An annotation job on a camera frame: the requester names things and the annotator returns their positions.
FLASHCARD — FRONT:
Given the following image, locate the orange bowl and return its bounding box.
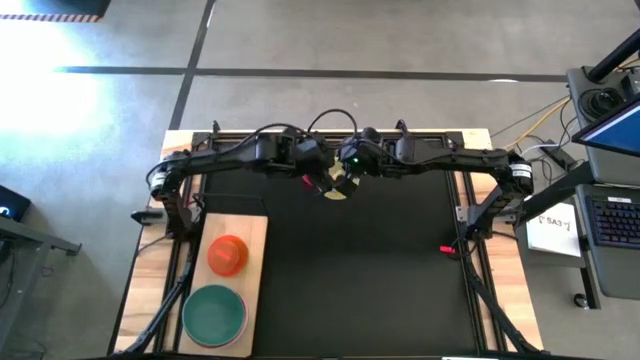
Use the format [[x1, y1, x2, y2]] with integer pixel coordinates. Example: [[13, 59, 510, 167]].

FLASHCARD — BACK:
[[206, 234, 250, 278]]

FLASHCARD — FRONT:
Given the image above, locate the laptop computer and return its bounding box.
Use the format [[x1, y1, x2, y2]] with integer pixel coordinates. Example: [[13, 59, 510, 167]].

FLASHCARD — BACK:
[[565, 64, 640, 301]]

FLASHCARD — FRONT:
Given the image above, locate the black coiled cable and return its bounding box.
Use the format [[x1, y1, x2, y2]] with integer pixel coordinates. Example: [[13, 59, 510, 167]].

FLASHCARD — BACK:
[[579, 87, 626, 119]]

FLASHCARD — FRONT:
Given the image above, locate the blue computer screen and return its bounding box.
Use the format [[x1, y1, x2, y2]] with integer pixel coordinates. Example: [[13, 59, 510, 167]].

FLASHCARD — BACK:
[[571, 93, 640, 159]]

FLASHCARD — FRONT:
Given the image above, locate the black desk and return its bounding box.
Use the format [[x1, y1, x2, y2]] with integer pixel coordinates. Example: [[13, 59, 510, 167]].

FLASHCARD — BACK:
[[0, 184, 82, 351]]

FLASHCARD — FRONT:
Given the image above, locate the black looped cable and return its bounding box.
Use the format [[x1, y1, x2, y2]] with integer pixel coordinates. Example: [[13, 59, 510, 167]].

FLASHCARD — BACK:
[[305, 108, 359, 137]]

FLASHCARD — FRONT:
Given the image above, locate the white paper sign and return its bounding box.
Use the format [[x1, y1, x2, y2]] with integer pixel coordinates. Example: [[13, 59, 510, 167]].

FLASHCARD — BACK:
[[525, 201, 582, 258]]

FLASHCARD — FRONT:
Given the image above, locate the hazard striped mat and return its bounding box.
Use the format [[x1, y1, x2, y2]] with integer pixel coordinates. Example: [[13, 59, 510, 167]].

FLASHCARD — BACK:
[[0, 0, 112, 24]]

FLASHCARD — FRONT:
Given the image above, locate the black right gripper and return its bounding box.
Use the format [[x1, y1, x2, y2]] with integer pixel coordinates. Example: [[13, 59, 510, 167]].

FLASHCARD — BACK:
[[330, 141, 385, 200]]

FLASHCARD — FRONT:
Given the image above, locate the yellow floor cable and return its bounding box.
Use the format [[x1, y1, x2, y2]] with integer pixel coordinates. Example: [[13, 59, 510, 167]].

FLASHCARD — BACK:
[[504, 97, 572, 151]]

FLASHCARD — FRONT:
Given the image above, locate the black mount bracket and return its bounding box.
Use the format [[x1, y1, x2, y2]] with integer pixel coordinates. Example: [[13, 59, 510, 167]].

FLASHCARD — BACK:
[[130, 209, 167, 225]]

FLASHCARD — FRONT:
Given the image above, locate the teal bowl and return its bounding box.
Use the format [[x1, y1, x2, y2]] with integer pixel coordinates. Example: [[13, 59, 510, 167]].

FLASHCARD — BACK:
[[182, 284, 246, 347]]

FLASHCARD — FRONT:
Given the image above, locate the black power strip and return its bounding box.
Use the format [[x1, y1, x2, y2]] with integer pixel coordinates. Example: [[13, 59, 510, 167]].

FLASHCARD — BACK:
[[542, 139, 570, 170]]

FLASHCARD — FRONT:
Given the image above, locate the black pole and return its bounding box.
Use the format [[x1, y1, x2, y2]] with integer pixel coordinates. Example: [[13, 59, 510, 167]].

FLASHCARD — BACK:
[[587, 42, 640, 84]]

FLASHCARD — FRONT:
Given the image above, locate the black backlit keyboard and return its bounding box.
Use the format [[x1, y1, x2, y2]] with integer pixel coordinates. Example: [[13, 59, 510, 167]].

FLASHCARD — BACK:
[[584, 194, 640, 250]]

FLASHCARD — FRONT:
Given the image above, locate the black table mat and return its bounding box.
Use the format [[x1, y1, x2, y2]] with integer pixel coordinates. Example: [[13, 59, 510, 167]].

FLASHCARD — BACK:
[[202, 144, 481, 357]]

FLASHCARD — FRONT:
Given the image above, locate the wooden shelf board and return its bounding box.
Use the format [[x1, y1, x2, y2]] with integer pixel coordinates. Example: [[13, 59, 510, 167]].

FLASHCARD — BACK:
[[178, 213, 270, 358]]

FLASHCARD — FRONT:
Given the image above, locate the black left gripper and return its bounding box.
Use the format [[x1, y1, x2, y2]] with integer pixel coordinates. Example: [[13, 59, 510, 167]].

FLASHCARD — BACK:
[[292, 138, 337, 197]]

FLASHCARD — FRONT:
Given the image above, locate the black cart leg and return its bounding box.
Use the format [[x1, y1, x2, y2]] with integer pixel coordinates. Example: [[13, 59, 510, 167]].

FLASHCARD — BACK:
[[519, 162, 601, 310]]

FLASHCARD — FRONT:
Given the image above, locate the black support strut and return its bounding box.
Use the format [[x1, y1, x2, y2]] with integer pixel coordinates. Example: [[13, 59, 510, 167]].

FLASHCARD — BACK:
[[463, 269, 537, 357], [122, 249, 197, 357]]

